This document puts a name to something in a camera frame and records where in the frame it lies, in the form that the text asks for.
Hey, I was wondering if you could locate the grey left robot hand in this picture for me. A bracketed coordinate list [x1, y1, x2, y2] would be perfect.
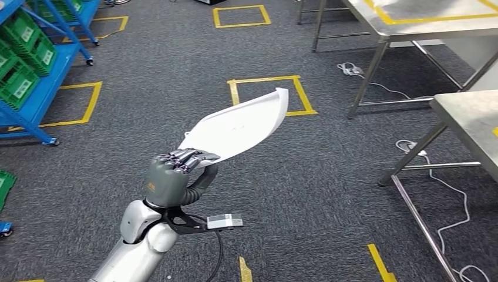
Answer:
[144, 147, 221, 209]

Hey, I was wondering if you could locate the white plastic shell part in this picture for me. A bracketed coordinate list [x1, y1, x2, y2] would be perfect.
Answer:
[178, 87, 290, 169]

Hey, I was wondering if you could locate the stainless steel workbench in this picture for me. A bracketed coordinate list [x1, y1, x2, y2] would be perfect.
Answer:
[378, 90, 498, 282]
[297, 0, 498, 119]

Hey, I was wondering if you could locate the green plastic crate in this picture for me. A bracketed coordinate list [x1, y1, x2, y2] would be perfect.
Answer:
[27, 0, 85, 22]
[0, 38, 19, 80]
[0, 170, 17, 213]
[0, 58, 41, 112]
[22, 34, 59, 78]
[0, 8, 42, 51]

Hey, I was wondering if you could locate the black camera bracket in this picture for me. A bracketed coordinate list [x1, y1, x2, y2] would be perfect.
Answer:
[161, 205, 213, 236]

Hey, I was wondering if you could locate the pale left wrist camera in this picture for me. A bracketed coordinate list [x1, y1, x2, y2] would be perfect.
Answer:
[206, 213, 244, 231]

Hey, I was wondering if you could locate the black camera cable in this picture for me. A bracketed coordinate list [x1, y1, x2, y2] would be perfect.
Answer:
[204, 229, 224, 282]

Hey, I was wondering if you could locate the white floor cable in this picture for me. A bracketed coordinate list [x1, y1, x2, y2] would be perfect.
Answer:
[395, 139, 492, 282]
[336, 61, 435, 101]

